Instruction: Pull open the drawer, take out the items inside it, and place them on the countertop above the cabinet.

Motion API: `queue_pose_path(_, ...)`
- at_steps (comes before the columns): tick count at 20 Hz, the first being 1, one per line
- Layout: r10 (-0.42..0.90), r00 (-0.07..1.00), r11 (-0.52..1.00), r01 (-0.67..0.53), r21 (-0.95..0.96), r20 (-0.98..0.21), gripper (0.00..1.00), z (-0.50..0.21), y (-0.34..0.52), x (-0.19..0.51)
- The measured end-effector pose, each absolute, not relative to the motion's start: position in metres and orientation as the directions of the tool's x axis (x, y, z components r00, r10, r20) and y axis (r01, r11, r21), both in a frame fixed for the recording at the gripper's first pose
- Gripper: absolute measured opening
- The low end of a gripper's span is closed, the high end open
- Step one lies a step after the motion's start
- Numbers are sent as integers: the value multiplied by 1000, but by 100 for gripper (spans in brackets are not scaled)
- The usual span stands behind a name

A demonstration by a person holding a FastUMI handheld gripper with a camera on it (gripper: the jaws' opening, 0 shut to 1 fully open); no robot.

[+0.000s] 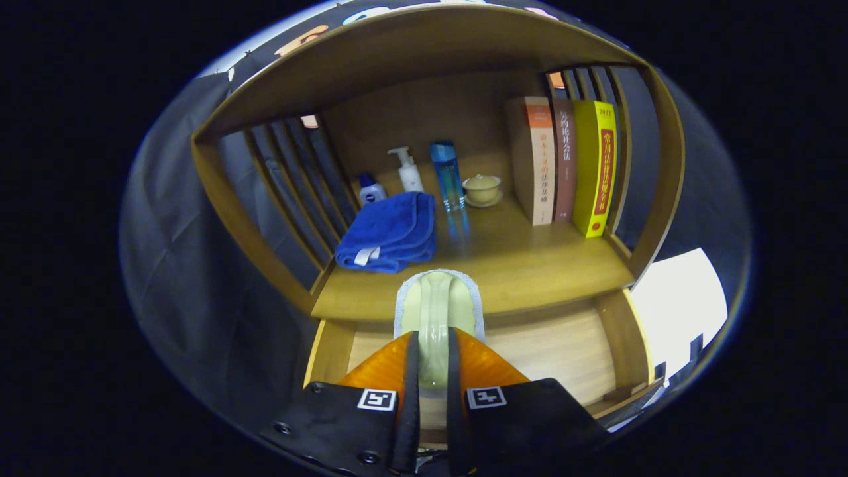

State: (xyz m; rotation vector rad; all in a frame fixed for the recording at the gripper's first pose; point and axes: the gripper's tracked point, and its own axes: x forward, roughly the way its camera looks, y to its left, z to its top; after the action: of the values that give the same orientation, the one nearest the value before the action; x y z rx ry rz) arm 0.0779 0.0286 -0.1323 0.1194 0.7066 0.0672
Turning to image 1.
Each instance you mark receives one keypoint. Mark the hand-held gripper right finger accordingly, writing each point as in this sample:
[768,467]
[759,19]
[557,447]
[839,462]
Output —
[453,424]

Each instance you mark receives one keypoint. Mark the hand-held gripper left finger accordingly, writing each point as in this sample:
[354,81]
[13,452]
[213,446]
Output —
[412,411]

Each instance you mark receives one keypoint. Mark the green brush with white pad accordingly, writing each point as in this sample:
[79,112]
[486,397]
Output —
[434,311]

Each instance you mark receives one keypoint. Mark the wooden drawer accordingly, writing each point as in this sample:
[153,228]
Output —
[563,351]

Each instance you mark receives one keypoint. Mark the wooden countertop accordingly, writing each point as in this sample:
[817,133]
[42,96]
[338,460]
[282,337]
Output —
[530,265]

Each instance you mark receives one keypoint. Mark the wooden cabinet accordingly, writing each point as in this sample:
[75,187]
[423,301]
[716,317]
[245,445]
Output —
[424,46]

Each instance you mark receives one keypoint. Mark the folded blue towel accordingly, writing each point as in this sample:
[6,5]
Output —
[391,228]

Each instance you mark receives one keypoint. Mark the small white blue-capped bottle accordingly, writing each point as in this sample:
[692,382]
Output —
[371,191]

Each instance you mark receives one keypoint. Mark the green lidded teacup with saucer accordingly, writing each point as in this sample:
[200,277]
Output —
[481,189]

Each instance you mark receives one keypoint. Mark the white pump bottle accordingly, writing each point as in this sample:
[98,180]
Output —
[409,175]

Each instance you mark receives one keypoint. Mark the tall blue glass bottle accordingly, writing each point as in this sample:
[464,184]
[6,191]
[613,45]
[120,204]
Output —
[448,175]

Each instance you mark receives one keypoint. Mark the black backdrop cloth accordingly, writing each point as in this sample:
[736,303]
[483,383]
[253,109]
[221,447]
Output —
[199,265]

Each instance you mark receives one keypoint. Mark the white table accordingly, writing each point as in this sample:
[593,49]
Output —
[682,305]

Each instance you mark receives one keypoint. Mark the beige and orange book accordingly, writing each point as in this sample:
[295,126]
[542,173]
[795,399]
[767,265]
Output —
[538,159]

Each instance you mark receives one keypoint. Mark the brown book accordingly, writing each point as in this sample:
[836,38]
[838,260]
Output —
[565,159]

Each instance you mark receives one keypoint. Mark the yellow book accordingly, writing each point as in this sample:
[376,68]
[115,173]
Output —
[594,165]

